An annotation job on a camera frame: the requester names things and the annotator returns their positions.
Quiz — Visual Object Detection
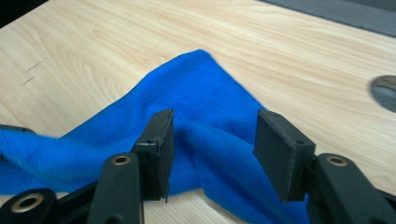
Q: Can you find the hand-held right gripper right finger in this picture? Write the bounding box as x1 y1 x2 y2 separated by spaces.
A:
252 108 318 203

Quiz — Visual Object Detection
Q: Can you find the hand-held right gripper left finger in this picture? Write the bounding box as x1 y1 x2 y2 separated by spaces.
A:
132 108 176 203

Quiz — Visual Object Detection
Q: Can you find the blue cloth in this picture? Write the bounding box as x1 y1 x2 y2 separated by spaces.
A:
0 49 312 224

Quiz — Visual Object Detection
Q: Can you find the round table cable hole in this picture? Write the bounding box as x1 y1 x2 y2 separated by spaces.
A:
369 74 396 114

